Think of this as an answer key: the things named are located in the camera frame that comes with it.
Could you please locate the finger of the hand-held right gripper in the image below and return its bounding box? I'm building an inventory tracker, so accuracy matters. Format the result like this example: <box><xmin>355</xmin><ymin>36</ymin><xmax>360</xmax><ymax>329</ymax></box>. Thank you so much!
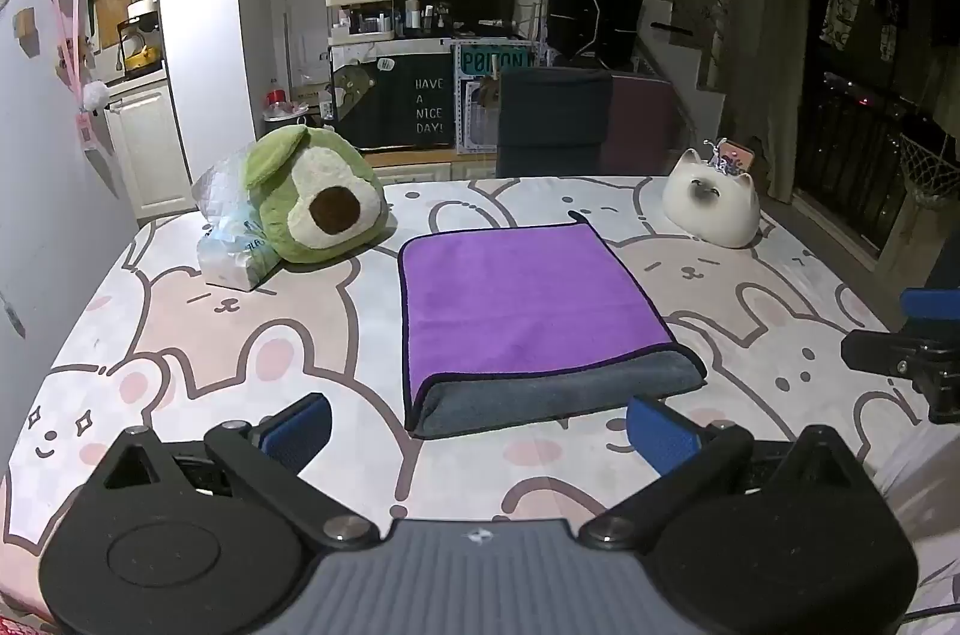
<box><xmin>900</xmin><ymin>285</ymin><xmax>960</xmax><ymax>327</ymax></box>
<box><xmin>840</xmin><ymin>328</ymin><xmax>960</xmax><ymax>425</ymax></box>

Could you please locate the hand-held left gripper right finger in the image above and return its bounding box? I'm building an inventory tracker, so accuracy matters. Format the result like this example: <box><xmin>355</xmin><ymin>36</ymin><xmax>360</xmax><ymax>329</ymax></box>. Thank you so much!
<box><xmin>577</xmin><ymin>395</ymin><xmax>878</xmax><ymax>550</ymax></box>

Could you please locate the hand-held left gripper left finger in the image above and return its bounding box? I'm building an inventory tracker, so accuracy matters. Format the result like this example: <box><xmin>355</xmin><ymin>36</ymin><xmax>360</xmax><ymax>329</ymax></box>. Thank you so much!
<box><xmin>84</xmin><ymin>392</ymin><xmax>380</xmax><ymax>550</ymax></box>

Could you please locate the purple and grey towel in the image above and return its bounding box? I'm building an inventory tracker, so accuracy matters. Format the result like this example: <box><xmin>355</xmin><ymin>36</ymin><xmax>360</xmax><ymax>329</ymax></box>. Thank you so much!
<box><xmin>396</xmin><ymin>212</ymin><xmax>709</xmax><ymax>440</ymax></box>

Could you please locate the clear plastic tissue pack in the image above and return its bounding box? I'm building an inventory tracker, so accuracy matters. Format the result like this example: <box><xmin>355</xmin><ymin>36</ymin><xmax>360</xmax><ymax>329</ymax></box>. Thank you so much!
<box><xmin>191</xmin><ymin>158</ymin><xmax>284</xmax><ymax>293</ymax></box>

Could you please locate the green avocado plush toy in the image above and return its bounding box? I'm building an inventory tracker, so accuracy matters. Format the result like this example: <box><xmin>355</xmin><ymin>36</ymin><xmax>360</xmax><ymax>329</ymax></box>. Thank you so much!
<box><xmin>244</xmin><ymin>125</ymin><xmax>389</xmax><ymax>266</ymax></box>

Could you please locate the white cat plush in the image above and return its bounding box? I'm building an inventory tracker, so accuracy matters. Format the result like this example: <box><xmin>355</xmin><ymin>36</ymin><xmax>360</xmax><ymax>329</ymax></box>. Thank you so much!
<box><xmin>661</xmin><ymin>148</ymin><xmax>761</xmax><ymax>250</ymax></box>

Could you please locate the small pink trinket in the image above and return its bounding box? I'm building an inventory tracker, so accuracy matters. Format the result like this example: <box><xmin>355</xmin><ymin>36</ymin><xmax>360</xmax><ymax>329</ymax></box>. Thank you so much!
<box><xmin>703</xmin><ymin>136</ymin><xmax>755</xmax><ymax>176</ymax></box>

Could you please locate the dark purple chair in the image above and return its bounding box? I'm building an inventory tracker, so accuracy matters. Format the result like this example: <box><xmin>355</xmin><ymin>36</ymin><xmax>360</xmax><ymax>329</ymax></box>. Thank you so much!
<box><xmin>600</xmin><ymin>72</ymin><xmax>695</xmax><ymax>177</ymax></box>

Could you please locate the white kitchen cabinet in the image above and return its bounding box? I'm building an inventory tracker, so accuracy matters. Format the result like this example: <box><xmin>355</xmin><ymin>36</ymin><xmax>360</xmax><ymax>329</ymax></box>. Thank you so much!
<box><xmin>101</xmin><ymin>79</ymin><xmax>199</xmax><ymax>221</ymax></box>

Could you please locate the dark grey chair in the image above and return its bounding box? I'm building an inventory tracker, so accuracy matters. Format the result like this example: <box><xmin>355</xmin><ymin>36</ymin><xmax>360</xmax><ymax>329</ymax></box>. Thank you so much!
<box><xmin>496</xmin><ymin>67</ymin><xmax>614</xmax><ymax>179</ymax></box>

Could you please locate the black lettered cabinet cover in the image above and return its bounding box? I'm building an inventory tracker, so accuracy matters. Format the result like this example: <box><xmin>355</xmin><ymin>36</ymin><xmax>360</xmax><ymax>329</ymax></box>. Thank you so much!
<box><xmin>330</xmin><ymin>52</ymin><xmax>455</xmax><ymax>151</ymax></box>

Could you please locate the white grid panel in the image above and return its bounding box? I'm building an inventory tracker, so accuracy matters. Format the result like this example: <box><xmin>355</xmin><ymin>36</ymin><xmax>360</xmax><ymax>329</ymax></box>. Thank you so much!
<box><xmin>451</xmin><ymin>39</ymin><xmax>535</xmax><ymax>157</ymax></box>

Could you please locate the green sign plate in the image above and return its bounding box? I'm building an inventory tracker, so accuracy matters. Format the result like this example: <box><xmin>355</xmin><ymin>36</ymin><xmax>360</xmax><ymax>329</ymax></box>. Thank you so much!
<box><xmin>457</xmin><ymin>46</ymin><xmax>530</xmax><ymax>79</ymax></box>

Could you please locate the white shelf rack with bottles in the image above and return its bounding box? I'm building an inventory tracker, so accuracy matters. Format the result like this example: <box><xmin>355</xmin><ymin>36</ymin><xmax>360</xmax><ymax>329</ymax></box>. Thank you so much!
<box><xmin>324</xmin><ymin>0</ymin><xmax>397</xmax><ymax>46</ymax></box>

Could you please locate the white rope net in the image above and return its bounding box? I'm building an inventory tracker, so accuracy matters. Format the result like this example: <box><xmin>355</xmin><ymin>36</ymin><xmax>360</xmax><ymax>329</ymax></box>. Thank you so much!
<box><xmin>895</xmin><ymin>131</ymin><xmax>960</xmax><ymax>206</ymax></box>

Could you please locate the pink lanyard with pompom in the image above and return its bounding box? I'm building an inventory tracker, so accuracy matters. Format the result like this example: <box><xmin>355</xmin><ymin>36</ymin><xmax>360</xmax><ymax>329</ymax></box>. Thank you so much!
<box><xmin>48</xmin><ymin>0</ymin><xmax>115</xmax><ymax>154</ymax></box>

